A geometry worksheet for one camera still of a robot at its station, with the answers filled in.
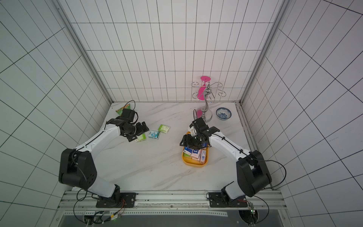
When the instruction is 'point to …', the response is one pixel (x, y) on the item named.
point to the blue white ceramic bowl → (223, 113)
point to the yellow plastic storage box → (191, 162)
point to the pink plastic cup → (201, 93)
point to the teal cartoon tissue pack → (154, 134)
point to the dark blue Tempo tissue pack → (187, 150)
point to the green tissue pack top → (163, 128)
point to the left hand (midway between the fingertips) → (142, 134)
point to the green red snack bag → (120, 110)
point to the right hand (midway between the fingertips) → (179, 146)
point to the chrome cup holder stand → (209, 92)
